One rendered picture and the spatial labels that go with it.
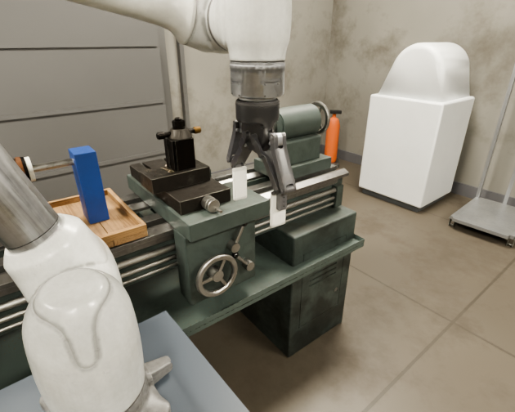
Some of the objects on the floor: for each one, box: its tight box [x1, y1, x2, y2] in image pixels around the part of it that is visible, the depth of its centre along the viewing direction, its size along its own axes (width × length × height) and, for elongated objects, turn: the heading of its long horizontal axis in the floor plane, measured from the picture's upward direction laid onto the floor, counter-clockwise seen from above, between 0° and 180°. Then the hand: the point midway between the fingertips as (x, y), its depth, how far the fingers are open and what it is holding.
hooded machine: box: [359, 43, 475, 213], centre depth 320 cm, size 69×59×138 cm
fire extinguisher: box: [325, 110, 342, 168], centre depth 418 cm, size 28×28×66 cm
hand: (257, 206), depth 68 cm, fingers open, 13 cm apart
